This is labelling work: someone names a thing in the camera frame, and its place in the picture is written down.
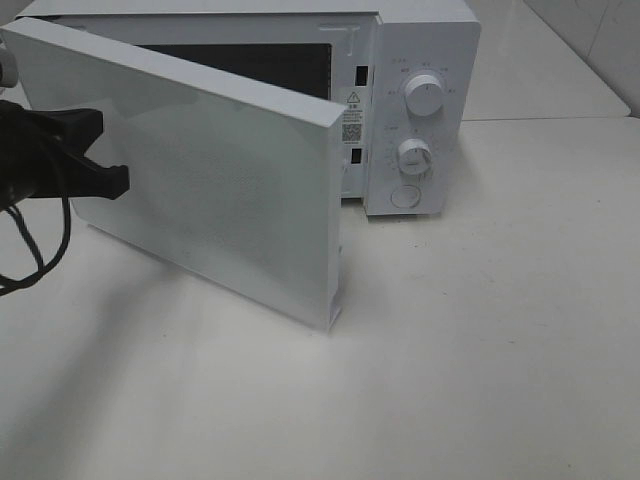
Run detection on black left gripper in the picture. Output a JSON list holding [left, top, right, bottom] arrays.
[[1, 100, 130, 210]]

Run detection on white microwave door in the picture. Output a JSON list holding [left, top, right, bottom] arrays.
[[1, 18, 344, 330]]

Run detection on round white door release button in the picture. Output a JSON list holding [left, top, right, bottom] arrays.
[[390, 185, 421, 209]]

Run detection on white lower microwave knob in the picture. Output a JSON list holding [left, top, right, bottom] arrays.
[[397, 139, 432, 176]]

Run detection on white microwave knob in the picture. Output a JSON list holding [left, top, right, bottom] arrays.
[[404, 72, 444, 117], [397, 139, 432, 176]]

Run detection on white microwave oven body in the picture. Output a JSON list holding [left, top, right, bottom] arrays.
[[1, 1, 481, 216]]

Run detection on white upper microwave knob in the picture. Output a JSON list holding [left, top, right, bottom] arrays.
[[404, 72, 444, 117]]

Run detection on white adjacent table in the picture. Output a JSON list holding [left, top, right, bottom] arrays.
[[463, 1, 631, 121]]

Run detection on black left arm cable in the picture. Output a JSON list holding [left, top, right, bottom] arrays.
[[0, 114, 74, 299]]

